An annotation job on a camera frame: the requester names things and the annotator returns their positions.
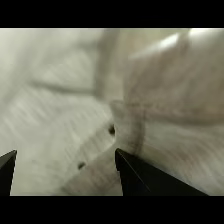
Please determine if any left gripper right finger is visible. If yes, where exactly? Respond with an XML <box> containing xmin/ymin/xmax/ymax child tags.
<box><xmin>114</xmin><ymin>148</ymin><xmax>208</xmax><ymax>197</ymax></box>

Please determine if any pale grey garment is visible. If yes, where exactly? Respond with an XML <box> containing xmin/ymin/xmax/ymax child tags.
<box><xmin>0</xmin><ymin>28</ymin><xmax>224</xmax><ymax>197</ymax></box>

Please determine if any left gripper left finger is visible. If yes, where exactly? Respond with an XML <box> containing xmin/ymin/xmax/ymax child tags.
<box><xmin>0</xmin><ymin>149</ymin><xmax>18</xmax><ymax>197</ymax></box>

